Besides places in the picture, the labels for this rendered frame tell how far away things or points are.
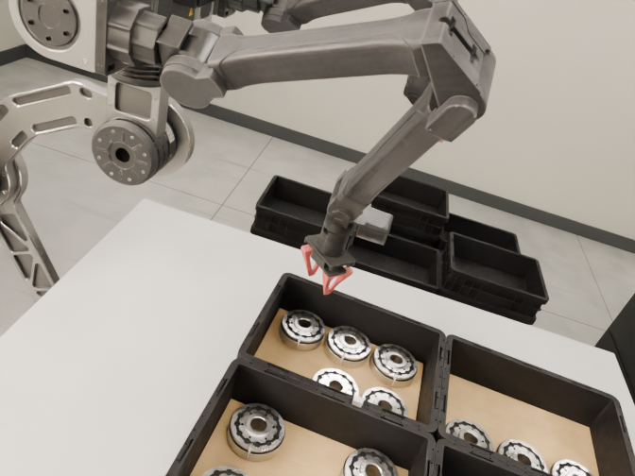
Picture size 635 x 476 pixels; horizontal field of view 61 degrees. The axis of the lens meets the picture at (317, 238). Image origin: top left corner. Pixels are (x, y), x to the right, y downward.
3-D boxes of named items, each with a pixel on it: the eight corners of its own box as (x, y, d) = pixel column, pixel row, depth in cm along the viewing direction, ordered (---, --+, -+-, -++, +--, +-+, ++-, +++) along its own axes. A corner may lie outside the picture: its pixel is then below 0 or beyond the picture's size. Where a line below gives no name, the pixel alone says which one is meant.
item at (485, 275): (411, 348, 234) (451, 268, 209) (414, 306, 259) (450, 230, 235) (500, 378, 233) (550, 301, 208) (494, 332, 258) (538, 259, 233)
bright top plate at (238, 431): (222, 441, 95) (222, 439, 95) (239, 398, 103) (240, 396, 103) (277, 460, 95) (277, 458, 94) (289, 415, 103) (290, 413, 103)
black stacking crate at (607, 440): (415, 471, 105) (437, 436, 99) (428, 367, 130) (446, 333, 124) (615, 552, 102) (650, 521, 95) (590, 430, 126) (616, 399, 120)
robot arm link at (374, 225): (345, 170, 101) (332, 209, 97) (404, 189, 100) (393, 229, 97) (336, 200, 112) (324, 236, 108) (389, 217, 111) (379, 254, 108)
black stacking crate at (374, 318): (226, 395, 109) (235, 356, 102) (274, 308, 133) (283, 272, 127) (413, 471, 105) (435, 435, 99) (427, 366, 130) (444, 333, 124)
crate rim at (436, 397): (232, 363, 103) (234, 354, 102) (282, 278, 128) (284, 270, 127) (432, 443, 100) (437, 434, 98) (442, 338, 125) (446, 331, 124)
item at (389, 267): (323, 319, 235) (344, 258, 217) (334, 280, 260) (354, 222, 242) (411, 348, 234) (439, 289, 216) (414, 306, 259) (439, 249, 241)
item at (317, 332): (277, 333, 120) (277, 331, 119) (287, 306, 128) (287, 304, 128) (320, 348, 120) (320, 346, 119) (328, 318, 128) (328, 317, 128)
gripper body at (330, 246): (327, 238, 117) (335, 211, 113) (353, 267, 111) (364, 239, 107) (302, 243, 114) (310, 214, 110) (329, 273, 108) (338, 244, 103)
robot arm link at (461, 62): (487, -26, 59) (470, 40, 55) (500, 68, 69) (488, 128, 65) (176, 21, 80) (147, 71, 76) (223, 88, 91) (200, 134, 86)
